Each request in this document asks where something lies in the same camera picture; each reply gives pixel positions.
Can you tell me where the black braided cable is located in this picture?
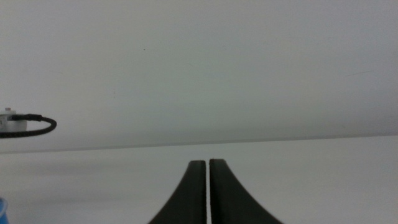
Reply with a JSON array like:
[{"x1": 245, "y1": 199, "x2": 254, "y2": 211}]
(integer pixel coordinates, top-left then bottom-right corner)
[{"x1": 0, "y1": 113, "x2": 58, "y2": 139}]

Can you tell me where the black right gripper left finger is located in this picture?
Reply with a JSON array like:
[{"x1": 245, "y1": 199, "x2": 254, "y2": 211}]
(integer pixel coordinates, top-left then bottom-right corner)
[{"x1": 147, "y1": 160, "x2": 208, "y2": 224}]

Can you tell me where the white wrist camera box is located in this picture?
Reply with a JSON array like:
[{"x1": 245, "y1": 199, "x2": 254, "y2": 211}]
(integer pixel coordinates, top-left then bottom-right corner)
[{"x1": 0, "y1": 107, "x2": 28, "y2": 133}]

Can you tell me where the blue plastic cup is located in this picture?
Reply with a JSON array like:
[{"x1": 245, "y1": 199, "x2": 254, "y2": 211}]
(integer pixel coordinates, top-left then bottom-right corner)
[{"x1": 0, "y1": 197, "x2": 9, "y2": 224}]

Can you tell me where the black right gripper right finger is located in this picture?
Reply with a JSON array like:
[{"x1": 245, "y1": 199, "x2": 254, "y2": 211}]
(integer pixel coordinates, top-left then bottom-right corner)
[{"x1": 209, "y1": 158, "x2": 284, "y2": 224}]

